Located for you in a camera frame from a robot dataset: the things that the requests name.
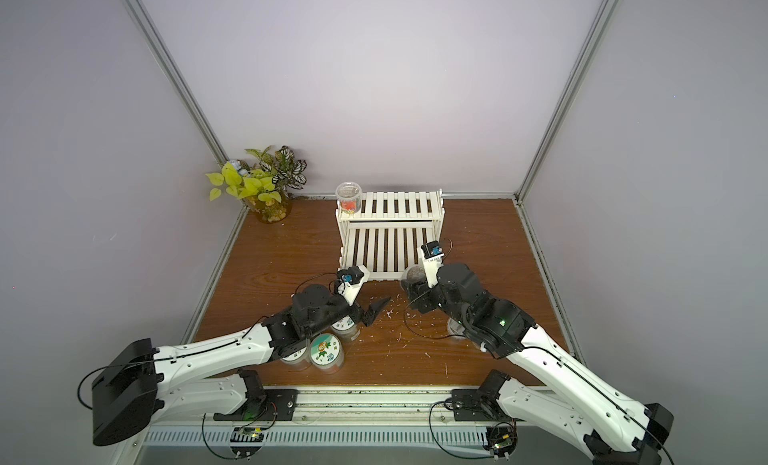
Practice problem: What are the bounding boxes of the right controller board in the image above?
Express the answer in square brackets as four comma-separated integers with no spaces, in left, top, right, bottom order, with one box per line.
[485,422,518,461]

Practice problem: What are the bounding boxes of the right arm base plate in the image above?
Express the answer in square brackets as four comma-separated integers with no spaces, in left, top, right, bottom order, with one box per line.
[449,389,511,422]

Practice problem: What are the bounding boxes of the controller board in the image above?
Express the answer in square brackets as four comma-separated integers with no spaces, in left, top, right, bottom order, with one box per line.
[485,422,518,461]
[229,426,265,460]

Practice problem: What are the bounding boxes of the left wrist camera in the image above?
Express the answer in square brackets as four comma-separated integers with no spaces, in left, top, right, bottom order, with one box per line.
[335,265,370,306]

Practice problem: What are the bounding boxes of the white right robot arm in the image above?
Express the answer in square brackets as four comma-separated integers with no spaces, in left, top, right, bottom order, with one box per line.
[401,263,674,464]

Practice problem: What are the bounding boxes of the clear seed container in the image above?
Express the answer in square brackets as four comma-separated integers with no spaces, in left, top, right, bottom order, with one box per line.
[400,264,426,290]
[447,318,467,340]

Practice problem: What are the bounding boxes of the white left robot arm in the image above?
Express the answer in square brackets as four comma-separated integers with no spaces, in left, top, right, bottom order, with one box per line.
[91,283,391,446]

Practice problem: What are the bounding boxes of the green potted plant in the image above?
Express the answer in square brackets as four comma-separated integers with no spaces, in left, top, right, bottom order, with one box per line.
[206,146,307,224]

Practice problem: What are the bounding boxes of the jar with orange flower lid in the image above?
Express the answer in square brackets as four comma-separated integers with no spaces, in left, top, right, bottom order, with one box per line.
[310,333,345,374]

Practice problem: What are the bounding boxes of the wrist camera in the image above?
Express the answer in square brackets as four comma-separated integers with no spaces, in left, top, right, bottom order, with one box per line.
[335,265,370,306]
[420,241,444,288]

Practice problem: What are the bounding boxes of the jar with strawberry lid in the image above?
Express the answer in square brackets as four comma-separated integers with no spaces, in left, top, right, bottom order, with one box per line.
[280,346,312,371]

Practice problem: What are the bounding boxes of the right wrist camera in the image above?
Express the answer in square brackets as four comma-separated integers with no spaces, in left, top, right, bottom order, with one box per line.
[420,241,444,288]

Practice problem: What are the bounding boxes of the white wooden slatted shelf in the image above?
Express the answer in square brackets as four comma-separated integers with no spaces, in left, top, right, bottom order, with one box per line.
[335,190,445,281]

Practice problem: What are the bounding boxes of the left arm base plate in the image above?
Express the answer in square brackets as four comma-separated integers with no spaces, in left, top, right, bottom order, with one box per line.
[213,389,298,422]

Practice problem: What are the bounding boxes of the aluminium front rail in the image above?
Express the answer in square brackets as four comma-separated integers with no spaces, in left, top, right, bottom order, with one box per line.
[153,379,576,423]

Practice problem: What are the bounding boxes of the clear container red seeds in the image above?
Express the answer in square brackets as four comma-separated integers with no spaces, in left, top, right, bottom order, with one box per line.
[335,182,363,215]

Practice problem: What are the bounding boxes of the left controller board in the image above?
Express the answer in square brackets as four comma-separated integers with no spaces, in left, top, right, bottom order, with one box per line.
[229,426,265,460]

